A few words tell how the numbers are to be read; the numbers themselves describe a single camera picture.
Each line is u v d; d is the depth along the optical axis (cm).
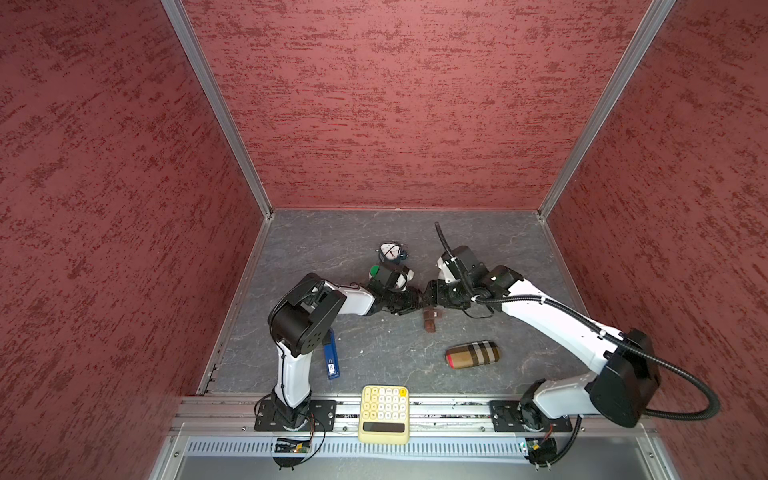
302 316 51
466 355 81
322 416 74
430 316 89
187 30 74
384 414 73
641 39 75
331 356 81
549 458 68
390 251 104
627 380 41
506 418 74
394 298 83
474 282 60
